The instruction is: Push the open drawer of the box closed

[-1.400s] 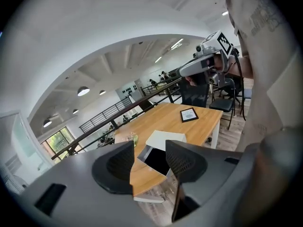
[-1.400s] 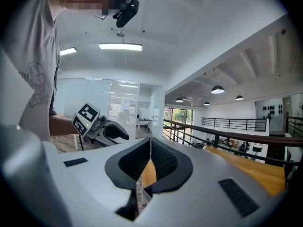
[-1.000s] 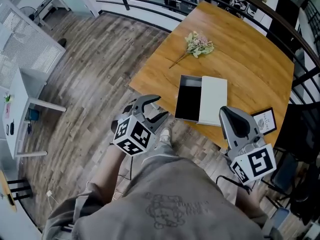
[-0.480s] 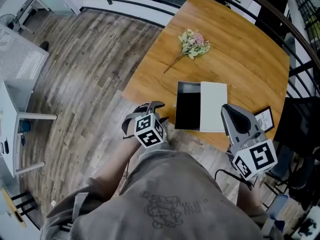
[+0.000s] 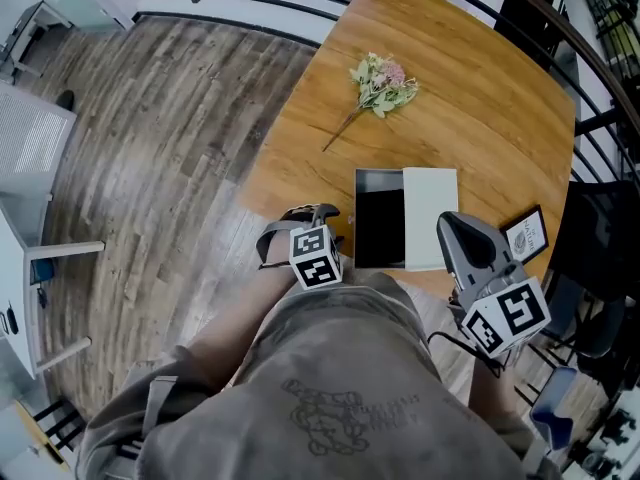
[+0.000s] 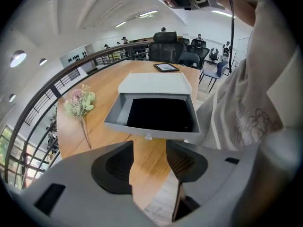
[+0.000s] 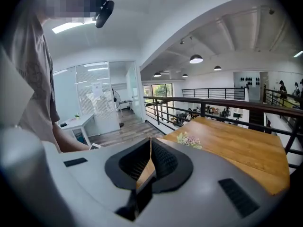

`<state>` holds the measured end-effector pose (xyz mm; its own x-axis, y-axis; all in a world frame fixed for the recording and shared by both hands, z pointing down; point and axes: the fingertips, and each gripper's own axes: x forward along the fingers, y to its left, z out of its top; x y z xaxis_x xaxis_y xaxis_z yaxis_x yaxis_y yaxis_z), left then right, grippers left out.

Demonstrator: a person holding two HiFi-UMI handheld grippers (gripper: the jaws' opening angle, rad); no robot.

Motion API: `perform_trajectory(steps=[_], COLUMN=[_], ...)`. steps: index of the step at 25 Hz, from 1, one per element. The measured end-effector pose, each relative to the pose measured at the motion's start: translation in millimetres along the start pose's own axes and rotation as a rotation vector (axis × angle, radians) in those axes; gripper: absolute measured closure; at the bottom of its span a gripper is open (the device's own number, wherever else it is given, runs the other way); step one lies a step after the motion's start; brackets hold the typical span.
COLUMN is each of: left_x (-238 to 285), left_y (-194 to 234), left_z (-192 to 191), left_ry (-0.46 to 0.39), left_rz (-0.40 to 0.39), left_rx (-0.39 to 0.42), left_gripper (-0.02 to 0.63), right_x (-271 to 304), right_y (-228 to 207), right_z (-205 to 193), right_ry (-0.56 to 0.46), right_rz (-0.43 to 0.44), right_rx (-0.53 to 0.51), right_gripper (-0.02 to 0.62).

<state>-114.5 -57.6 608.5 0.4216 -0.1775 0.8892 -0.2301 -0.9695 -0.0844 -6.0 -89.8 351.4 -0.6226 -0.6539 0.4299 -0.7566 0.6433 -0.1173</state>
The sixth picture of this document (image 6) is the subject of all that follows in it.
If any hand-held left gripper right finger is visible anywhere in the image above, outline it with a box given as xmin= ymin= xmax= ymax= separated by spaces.
xmin=165 ymin=140 xmax=209 ymax=222

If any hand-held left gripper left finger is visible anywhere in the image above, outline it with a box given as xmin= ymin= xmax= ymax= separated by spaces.
xmin=90 ymin=140 xmax=134 ymax=195

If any grey drawer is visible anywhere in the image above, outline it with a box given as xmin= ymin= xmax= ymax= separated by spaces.
xmin=103 ymin=94 xmax=202 ymax=140

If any white box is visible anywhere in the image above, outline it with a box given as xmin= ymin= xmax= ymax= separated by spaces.
xmin=117 ymin=72 xmax=193 ymax=96

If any pink and green flower bouquet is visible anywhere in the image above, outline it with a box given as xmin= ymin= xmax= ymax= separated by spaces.
xmin=63 ymin=84 xmax=97 ymax=150

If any person's white printed shirt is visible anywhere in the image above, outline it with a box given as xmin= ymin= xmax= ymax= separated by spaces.
xmin=195 ymin=0 xmax=303 ymax=152

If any blue chair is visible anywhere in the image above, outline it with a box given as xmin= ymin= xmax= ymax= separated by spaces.
xmin=199 ymin=60 xmax=230 ymax=92

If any black framed tablet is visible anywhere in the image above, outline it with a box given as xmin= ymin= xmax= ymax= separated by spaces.
xmin=153 ymin=62 xmax=180 ymax=73

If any dark wooden handrail railing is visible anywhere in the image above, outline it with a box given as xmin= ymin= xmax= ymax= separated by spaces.
xmin=4 ymin=41 xmax=152 ymax=189

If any dark grey office chair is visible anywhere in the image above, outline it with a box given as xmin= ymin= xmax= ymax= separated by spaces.
xmin=178 ymin=38 xmax=211 ymax=70

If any black mesh office chair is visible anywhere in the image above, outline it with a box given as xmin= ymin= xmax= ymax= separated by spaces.
xmin=148 ymin=31 xmax=185 ymax=65

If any white display shelf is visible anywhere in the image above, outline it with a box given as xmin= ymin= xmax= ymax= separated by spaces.
xmin=59 ymin=44 xmax=95 ymax=69

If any whiteboard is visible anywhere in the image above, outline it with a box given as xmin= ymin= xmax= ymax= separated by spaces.
xmin=236 ymin=36 xmax=251 ymax=65

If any black cable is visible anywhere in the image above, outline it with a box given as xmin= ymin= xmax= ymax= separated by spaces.
xmin=222 ymin=0 xmax=237 ymax=77

